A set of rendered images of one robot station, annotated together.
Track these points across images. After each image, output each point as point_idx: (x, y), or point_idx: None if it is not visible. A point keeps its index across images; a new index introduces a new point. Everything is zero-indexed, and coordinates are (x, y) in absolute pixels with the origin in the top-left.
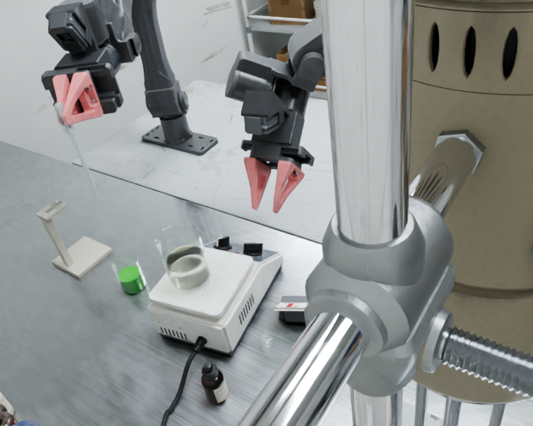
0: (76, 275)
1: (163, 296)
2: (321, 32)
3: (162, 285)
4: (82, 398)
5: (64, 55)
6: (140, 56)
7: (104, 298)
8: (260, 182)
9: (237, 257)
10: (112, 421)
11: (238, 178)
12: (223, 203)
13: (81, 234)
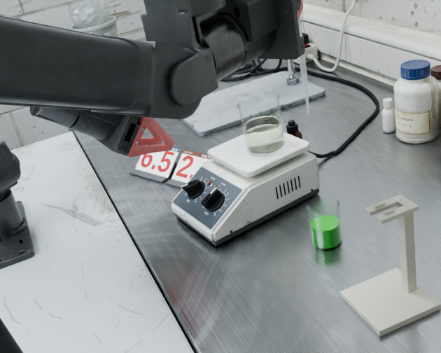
0: (399, 270)
1: (296, 141)
2: (14, 17)
3: (293, 148)
4: (402, 171)
5: (248, 1)
6: (11, 336)
7: (367, 239)
8: (145, 146)
9: (218, 153)
10: (379, 157)
11: (94, 350)
12: (153, 312)
13: (387, 349)
